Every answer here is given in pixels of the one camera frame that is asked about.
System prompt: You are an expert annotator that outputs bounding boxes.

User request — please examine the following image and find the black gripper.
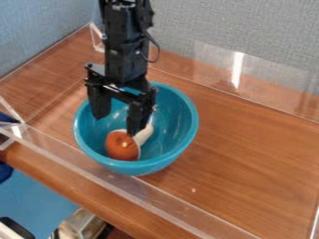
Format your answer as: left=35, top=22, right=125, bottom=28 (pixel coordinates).
left=83, top=40, right=160, bottom=137

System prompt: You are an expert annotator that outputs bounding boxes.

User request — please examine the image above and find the clear acrylic barrier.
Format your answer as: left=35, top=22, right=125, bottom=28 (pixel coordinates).
left=150, top=30, right=319, bottom=123
left=0, top=124, right=258, bottom=239

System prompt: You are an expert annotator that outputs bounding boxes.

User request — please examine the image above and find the clear acrylic back barrier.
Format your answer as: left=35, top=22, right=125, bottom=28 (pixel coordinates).
left=150, top=30, right=319, bottom=123

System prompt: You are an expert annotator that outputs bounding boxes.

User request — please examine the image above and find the blue plastic bowl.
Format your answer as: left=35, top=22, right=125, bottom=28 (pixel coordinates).
left=71, top=82, right=198, bottom=176

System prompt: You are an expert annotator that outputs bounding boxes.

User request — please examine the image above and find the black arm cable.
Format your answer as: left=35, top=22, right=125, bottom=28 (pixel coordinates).
left=138, top=29, right=161, bottom=64

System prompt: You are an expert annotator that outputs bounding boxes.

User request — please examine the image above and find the clear acrylic corner bracket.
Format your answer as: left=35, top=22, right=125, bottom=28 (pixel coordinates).
left=87, top=22, right=104, bottom=53

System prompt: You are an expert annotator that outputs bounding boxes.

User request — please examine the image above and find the brown and white toy mushroom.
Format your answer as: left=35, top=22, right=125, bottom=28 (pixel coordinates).
left=104, top=124, right=153, bottom=161

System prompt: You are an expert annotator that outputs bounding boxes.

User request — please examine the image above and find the black and white object corner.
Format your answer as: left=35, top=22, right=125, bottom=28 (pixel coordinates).
left=0, top=217, right=34, bottom=239

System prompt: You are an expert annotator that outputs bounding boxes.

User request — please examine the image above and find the clear acrylic left bracket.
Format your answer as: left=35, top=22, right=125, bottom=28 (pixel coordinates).
left=0, top=96, right=25, bottom=151

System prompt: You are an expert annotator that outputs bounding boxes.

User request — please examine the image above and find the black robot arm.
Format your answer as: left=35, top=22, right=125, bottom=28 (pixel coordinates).
left=83, top=0, right=158, bottom=135

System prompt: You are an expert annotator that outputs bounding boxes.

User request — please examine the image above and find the dark blue object at left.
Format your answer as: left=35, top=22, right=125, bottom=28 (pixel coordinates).
left=0, top=111, right=19, bottom=184

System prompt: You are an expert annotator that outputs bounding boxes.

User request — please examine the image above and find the grey metal object below table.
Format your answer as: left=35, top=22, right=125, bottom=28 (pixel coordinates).
left=49, top=208, right=105, bottom=239

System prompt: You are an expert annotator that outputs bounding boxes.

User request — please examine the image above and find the clear acrylic front barrier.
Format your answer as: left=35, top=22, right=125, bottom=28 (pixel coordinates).
left=0, top=124, right=258, bottom=239

